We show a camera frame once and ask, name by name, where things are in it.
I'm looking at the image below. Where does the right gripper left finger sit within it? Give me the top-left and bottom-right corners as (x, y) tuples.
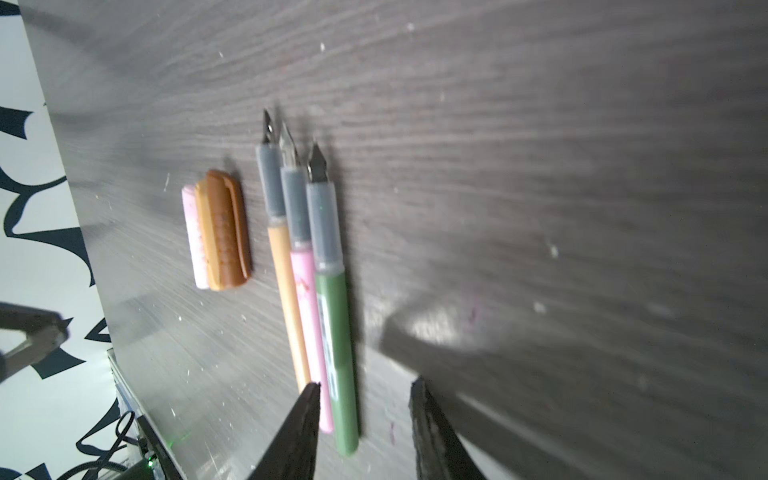
(248, 382), (321, 480)

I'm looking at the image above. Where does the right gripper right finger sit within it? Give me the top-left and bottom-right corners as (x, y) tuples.
(409, 376), (486, 480)

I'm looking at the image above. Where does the green marker pen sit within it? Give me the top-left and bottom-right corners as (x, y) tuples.
(306, 143), (360, 457)

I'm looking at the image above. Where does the pink marker pen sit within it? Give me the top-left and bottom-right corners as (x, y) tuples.
(279, 124), (334, 434)

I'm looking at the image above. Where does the pink pen cap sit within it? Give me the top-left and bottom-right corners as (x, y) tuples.
(181, 185), (209, 290)

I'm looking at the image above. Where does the brown pen cap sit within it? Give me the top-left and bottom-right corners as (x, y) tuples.
(194, 170), (252, 291)

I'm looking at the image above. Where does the tan brown marker pen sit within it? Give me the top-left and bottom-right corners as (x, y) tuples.
(255, 109), (311, 391)

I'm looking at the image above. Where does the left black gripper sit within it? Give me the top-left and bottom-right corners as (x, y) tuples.
(1, 303), (69, 382)

